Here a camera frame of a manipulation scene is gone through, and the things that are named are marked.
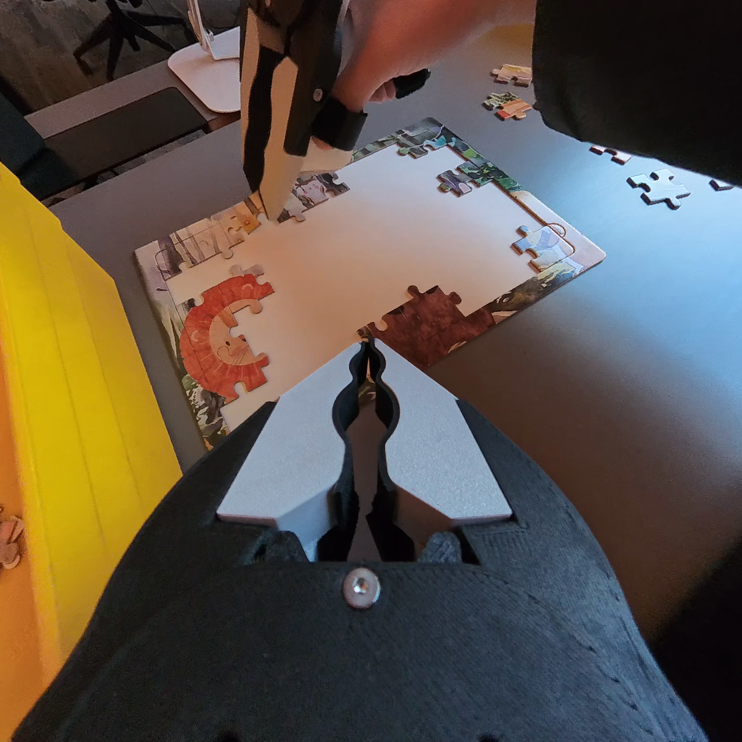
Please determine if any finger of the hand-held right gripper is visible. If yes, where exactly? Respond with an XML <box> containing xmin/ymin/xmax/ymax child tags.
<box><xmin>240</xmin><ymin>12</ymin><xmax>269</xmax><ymax>196</ymax></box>
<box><xmin>260</xmin><ymin>54</ymin><xmax>315</xmax><ymax>222</ymax></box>

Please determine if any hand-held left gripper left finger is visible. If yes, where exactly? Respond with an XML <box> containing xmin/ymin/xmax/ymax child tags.
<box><xmin>216</xmin><ymin>341</ymin><xmax>369</xmax><ymax>560</ymax></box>

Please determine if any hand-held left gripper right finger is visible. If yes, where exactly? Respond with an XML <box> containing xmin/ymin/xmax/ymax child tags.
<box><xmin>371</xmin><ymin>340</ymin><xmax>514</xmax><ymax>540</ymax></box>

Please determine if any pale spotted puzzle piece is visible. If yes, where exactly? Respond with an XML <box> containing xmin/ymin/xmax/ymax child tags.
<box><xmin>296</xmin><ymin>173</ymin><xmax>350</xmax><ymax>208</ymax></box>

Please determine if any grey yellow flower puzzle piece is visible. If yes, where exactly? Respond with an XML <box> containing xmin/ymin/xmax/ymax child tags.
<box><xmin>223</xmin><ymin>200</ymin><xmax>273</xmax><ymax>247</ymax></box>

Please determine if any puzzle frame tray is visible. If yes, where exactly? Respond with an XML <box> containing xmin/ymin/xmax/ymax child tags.
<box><xmin>134</xmin><ymin>117</ymin><xmax>606</xmax><ymax>450</ymax></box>

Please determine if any yellow plastic bin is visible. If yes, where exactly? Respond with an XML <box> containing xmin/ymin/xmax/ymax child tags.
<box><xmin>0</xmin><ymin>162</ymin><xmax>183</xmax><ymax>742</ymax></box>

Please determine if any pile of puzzle pieces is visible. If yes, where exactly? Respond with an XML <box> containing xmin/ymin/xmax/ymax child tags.
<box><xmin>0</xmin><ymin>510</ymin><xmax>25</xmax><ymax>572</ymax></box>

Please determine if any person's right forearm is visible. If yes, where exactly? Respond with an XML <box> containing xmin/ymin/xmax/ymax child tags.
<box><xmin>532</xmin><ymin>0</ymin><xmax>742</xmax><ymax>186</ymax></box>

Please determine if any person's right hand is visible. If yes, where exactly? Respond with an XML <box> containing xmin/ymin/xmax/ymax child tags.
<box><xmin>333</xmin><ymin>0</ymin><xmax>537</xmax><ymax>112</ymax></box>

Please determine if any white stand base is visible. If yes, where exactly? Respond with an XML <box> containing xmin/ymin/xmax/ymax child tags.
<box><xmin>168</xmin><ymin>0</ymin><xmax>241</xmax><ymax>114</ymax></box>

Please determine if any teal grey puzzle piece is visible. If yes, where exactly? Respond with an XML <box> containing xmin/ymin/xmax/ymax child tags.
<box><xmin>397</xmin><ymin>130</ymin><xmax>459</xmax><ymax>160</ymax></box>

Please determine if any black chair base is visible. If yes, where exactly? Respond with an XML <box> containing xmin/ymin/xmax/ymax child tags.
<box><xmin>72</xmin><ymin>0</ymin><xmax>201</xmax><ymax>82</ymax></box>

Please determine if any purple puzzle piece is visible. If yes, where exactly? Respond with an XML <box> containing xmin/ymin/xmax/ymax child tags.
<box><xmin>436</xmin><ymin>165</ymin><xmax>494</xmax><ymax>198</ymax></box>

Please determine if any person's dark clothing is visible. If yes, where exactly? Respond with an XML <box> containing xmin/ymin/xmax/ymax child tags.
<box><xmin>649</xmin><ymin>551</ymin><xmax>742</xmax><ymax>742</ymax></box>

